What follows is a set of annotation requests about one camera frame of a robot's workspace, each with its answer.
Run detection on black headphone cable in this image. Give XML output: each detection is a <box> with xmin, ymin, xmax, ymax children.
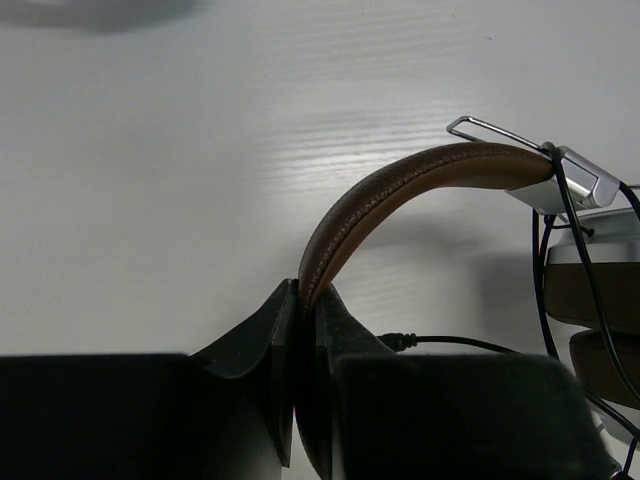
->
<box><xmin>377</xmin><ymin>141</ymin><xmax>640</xmax><ymax>480</ymax></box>

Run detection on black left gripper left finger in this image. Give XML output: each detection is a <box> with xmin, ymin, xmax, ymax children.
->
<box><xmin>1</xmin><ymin>279</ymin><xmax>297</xmax><ymax>479</ymax></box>

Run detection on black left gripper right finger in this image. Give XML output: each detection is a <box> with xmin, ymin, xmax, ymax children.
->
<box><xmin>295</xmin><ymin>289</ymin><xmax>612</xmax><ymax>479</ymax></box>

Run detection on brown silver headphones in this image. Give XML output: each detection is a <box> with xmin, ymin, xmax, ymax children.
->
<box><xmin>297</xmin><ymin>115</ymin><xmax>640</xmax><ymax>451</ymax></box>

